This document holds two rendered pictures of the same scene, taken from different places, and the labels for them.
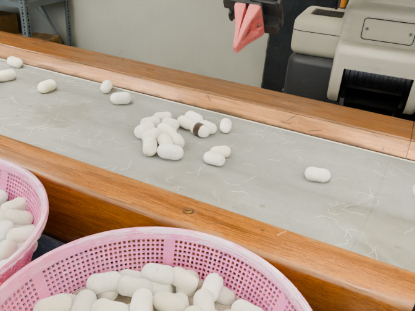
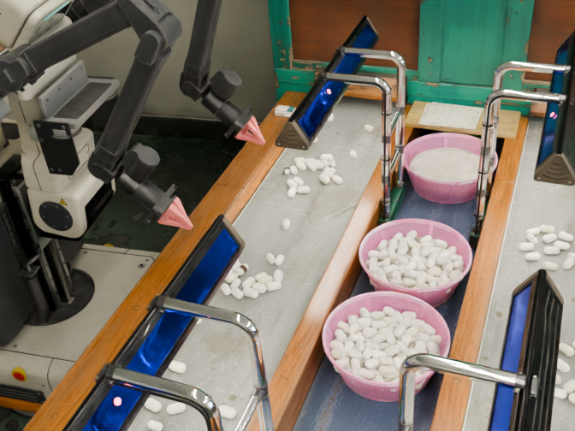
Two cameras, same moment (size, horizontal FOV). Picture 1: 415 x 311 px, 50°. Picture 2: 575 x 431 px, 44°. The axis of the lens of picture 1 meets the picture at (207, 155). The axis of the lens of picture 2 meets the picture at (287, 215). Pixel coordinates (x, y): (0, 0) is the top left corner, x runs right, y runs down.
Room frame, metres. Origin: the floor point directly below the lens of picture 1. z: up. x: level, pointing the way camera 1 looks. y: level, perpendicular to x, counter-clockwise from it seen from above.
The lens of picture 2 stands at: (0.51, 1.34, 1.88)
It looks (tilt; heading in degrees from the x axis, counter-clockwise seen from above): 37 degrees down; 270
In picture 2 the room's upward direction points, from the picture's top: 5 degrees counter-clockwise
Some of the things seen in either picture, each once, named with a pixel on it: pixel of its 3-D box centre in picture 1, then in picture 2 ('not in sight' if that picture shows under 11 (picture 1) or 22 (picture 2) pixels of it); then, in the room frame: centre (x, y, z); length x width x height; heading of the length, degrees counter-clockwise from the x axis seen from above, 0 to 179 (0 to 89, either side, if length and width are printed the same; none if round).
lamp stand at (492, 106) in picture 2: not in sight; (520, 159); (-0.07, -0.13, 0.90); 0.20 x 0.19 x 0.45; 66
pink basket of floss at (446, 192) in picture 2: not in sight; (447, 170); (0.05, -0.37, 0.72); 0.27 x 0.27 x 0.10
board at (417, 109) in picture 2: not in sight; (462, 119); (-0.04, -0.57, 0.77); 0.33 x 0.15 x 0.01; 156
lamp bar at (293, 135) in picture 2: not in sight; (332, 74); (0.37, -0.33, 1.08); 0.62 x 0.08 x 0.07; 66
